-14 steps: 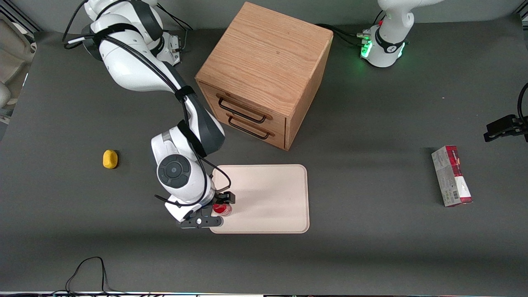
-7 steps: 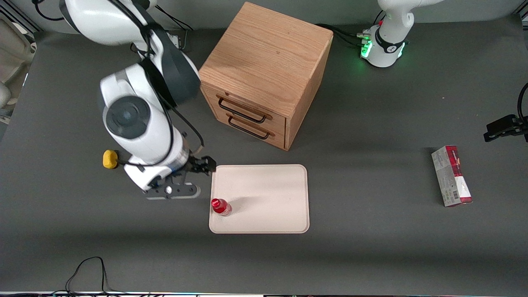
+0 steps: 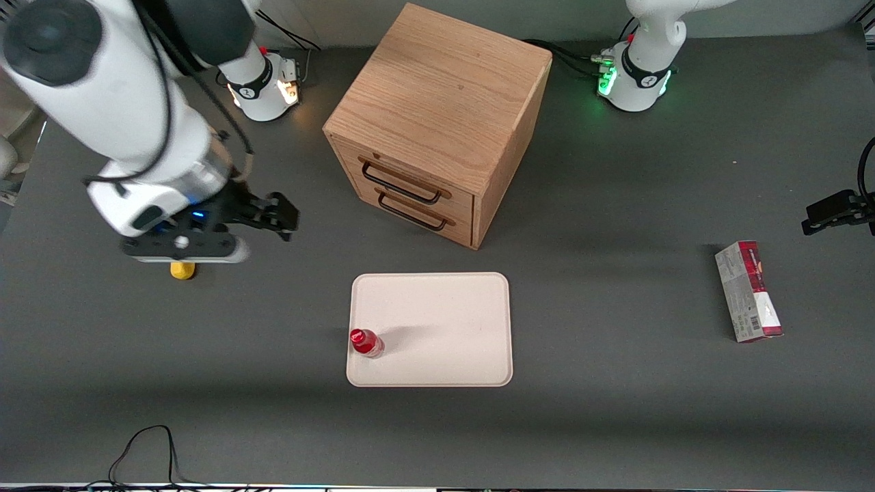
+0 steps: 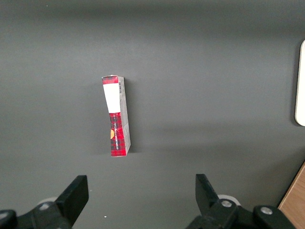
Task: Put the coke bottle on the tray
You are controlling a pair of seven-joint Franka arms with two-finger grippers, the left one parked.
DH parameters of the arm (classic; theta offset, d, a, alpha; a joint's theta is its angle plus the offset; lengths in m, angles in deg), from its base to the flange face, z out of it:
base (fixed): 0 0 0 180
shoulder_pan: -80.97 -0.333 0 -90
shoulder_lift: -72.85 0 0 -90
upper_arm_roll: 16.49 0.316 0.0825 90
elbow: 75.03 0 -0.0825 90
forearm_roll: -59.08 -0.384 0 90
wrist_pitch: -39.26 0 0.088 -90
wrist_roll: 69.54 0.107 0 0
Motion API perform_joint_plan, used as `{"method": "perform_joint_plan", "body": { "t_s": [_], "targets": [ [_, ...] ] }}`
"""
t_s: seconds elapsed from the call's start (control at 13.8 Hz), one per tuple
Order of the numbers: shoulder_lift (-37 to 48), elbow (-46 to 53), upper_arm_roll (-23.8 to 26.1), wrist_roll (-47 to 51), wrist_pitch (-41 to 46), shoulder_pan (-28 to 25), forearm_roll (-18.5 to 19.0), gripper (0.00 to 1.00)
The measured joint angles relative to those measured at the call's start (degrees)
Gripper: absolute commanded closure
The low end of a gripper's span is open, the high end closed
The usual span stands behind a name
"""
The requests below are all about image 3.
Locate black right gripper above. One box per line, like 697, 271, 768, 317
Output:
159, 181, 300, 243

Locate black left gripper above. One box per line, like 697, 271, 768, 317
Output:
801, 190, 875, 237

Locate red coke bottle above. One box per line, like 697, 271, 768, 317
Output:
349, 328, 386, 359

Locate beige plastic tray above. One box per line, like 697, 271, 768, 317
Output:
346, 272, 514, 388

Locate red and grey carton box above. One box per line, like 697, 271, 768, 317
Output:
714, 240, 784, 344

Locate wooden drawer front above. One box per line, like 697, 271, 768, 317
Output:
354, 183, 475, 248
331, 135, 476, 223

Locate wooden drawer cabinet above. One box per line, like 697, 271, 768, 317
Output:
323, 2, 554, 251

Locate beige background object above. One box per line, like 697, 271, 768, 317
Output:
0, 68, 47, 206

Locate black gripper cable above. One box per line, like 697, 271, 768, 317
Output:
857, 135, 875, 206

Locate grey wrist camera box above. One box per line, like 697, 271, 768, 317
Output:
121, 234, 250, 265

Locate black wire drawer handle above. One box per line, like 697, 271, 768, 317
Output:
377, 193, 450, 232
360, 160, 444, 206

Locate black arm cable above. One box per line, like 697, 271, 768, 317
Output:
83, 0, 255, 187

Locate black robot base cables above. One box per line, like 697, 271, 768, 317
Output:
254, 8, 326, 86
523, 19, 640, 77

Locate black cable loop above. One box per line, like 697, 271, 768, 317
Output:
87, 424, 206, 490

